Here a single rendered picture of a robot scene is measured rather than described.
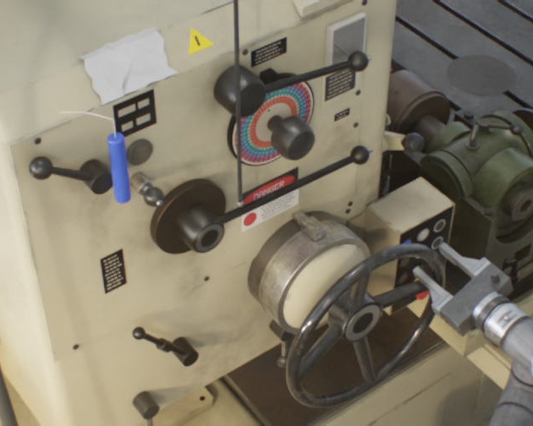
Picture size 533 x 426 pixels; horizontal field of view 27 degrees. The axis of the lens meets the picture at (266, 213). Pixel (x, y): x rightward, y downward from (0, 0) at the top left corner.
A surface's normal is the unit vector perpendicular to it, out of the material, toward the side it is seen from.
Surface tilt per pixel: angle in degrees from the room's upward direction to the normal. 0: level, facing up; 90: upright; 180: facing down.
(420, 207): 0
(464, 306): 22
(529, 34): 0
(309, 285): 69
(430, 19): 0
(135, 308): 90
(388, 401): 90
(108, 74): 49
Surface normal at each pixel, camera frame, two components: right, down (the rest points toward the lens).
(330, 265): 0.47, 0.14
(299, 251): -0.32, -0.50
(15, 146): 0.59, 0.55
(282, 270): -0.62, -0.15
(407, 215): 0.00, -0.73
